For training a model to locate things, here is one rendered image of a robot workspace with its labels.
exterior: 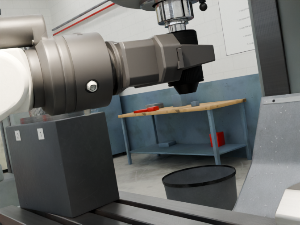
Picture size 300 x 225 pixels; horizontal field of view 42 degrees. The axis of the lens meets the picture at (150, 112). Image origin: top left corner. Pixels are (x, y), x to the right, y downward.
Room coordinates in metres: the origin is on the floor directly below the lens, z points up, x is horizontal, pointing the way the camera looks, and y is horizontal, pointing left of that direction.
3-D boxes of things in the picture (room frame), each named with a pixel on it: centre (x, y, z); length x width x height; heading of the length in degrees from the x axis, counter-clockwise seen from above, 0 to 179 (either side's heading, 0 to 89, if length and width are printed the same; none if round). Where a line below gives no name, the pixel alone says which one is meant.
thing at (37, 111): (0.89, 0.24, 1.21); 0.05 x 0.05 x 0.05
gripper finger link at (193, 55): (0.48, -0.06, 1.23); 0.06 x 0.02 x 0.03; 112
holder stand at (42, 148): (0.85, 0.21, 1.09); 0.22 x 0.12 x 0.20; 44
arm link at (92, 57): (0.48, 0.03, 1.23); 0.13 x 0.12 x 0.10; 23
